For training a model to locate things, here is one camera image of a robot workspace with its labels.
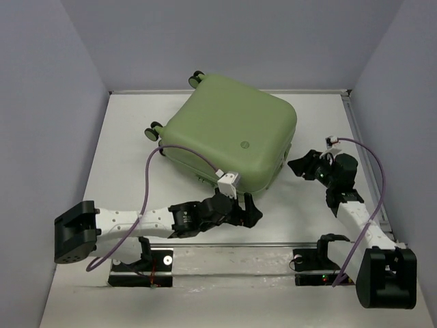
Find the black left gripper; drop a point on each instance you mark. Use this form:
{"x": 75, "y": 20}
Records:
{"x": 246, "y": 218}

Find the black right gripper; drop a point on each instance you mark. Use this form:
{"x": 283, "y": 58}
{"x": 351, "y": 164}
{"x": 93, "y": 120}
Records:
{"x": 305, "y": 165}

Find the green hard-shell suitcase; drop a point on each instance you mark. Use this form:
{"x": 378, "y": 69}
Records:
{"x": 231, "y": 126}

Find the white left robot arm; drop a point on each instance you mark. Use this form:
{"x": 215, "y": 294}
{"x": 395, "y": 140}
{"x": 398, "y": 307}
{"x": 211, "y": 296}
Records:
{"x": 86, "y": 231}

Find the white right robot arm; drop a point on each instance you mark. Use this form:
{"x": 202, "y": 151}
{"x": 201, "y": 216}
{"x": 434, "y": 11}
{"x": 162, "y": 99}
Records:
{"x": 384, "y": 274}

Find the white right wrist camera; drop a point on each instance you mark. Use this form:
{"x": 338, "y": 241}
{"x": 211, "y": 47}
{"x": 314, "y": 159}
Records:
{"x": 333, "y": 146}

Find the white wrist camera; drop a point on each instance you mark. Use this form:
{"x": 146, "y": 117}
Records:
{"x": 333, "y": 146}
{"x": 227, "y": 184}

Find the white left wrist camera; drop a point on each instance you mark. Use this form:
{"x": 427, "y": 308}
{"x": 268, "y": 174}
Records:
{"x": 227, "y": 184}

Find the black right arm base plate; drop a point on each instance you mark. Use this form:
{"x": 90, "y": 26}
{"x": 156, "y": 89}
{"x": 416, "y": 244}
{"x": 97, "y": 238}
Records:
{"x": 310, "y": 269}

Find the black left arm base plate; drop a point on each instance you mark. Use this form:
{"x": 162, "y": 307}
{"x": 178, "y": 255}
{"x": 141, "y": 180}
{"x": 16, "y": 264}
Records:
{"x": 142, "y": 274}

